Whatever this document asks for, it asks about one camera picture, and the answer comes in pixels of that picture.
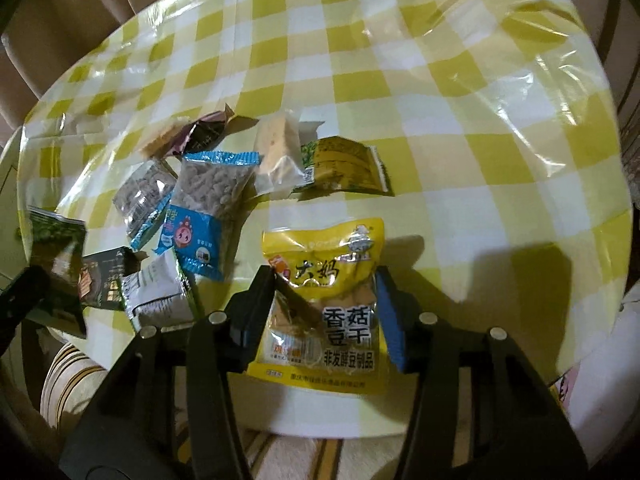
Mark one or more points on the grey white snack packet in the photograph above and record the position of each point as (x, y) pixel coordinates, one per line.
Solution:
(160, 290)

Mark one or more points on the blue cartoon snack packet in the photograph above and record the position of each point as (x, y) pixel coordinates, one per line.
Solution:
(205, 210)

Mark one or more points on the beige crumbly cake packet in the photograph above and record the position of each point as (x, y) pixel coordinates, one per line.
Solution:
(275, 155)

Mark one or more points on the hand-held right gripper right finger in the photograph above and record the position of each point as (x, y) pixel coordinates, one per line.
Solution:
(392, 320)

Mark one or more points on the yellow tofu packet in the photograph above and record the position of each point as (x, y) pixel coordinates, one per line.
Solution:
(330, 270)

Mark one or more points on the striped beige cushion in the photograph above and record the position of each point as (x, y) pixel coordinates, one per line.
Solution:
(70, 385)

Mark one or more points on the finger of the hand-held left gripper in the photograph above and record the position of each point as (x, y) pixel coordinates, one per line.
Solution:
(22, 295)

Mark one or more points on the pink snack packet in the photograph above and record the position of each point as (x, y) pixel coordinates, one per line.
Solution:
(202, 132)

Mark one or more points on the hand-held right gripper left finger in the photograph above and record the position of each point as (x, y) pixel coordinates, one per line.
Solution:
(250, 320)

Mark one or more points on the green snack packet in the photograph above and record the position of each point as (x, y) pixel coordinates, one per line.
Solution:
(55, 255)

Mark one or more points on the yellow white checked tablecloth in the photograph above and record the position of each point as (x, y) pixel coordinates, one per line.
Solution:
(400, 85)

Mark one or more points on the clear seed packet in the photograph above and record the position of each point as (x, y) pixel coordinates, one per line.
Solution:
(142, 190)

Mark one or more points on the yellow green-edged snack packet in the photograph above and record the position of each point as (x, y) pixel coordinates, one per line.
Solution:
(345, 165)

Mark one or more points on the small black snack packet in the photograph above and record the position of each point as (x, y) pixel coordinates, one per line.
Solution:
(107, 277)

